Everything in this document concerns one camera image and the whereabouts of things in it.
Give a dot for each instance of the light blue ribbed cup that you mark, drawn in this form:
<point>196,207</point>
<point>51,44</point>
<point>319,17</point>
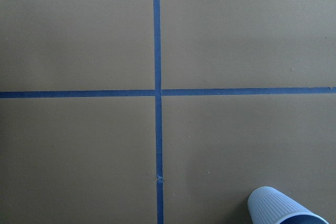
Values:
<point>268,205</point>

